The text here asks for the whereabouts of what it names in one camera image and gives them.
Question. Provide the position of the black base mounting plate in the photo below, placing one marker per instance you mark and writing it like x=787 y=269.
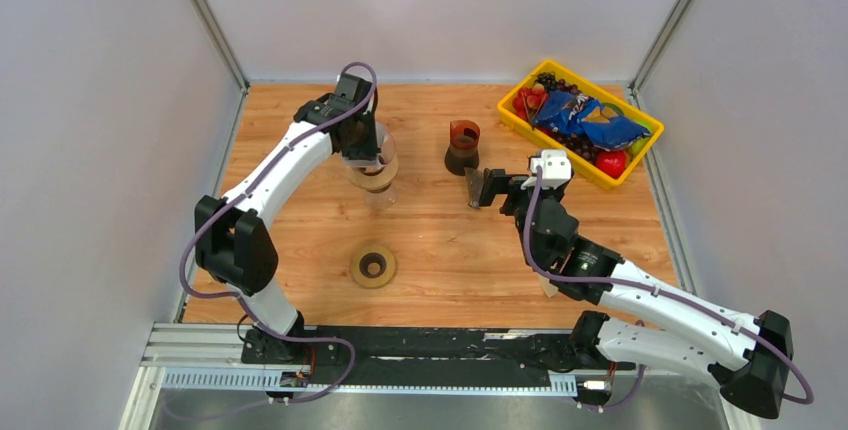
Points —
x=416 y=356

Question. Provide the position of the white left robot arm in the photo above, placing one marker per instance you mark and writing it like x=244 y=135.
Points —
x=232 y=240

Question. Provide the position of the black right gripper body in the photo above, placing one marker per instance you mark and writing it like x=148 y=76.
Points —
x=514 y=202

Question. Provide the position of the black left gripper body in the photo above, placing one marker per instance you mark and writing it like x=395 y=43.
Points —
x=364 y=143

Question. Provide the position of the yellow plastic bin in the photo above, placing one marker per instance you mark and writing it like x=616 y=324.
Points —
x=581 y=166

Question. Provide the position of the brown paper coffee filter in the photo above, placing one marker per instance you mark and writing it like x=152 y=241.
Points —
x=549 y=289

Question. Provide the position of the aluminium frame rail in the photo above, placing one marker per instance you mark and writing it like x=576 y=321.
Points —
x=208 y=357

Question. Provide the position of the dark grape bunch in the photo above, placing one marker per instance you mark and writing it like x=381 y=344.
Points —
x=563 y=105

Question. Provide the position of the clear plastic cone dripper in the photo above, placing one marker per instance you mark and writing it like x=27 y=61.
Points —
x=386 y=151

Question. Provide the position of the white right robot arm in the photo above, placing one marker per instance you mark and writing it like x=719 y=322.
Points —
x=747 y=358

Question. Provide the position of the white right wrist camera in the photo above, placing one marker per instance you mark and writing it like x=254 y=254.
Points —
x=550 y=169

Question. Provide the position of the clear glass carafe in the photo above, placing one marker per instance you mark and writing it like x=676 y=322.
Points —
x=379 y=201

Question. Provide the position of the wooden ring dripper holder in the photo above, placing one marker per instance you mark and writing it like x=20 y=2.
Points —
x=374 y=182

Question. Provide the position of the green apple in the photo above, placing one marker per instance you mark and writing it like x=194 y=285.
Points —
x=636 y=147

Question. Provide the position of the red apple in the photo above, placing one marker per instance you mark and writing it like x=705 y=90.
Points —
x=612 y=163

